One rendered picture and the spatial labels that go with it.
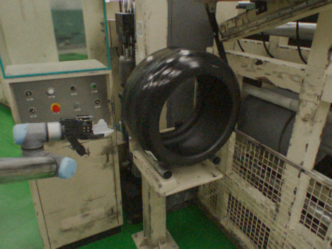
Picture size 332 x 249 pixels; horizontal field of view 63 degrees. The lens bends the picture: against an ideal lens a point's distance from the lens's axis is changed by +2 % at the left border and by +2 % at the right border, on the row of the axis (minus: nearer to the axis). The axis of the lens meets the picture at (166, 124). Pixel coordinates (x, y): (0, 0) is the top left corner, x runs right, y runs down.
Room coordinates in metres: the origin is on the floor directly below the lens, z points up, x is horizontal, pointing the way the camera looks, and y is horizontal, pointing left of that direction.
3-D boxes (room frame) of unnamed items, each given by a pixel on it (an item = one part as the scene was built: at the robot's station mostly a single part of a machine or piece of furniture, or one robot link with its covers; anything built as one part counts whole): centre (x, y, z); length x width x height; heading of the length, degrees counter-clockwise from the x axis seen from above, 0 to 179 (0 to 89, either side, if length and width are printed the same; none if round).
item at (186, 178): (1.27, -0.06, 0.80); 0.37 x 0.36 x 0.02; 117
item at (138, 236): (1.49, 0.08, 0.02); 0.27 x 0.27 x 0.04; 27
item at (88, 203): (1.62, 0.66, 0.63); 0.56 x 0.41 x 1.27; 117
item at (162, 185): (1.20, 0.07, 0.84); 0.36 x 0.09 x 0.06; 27
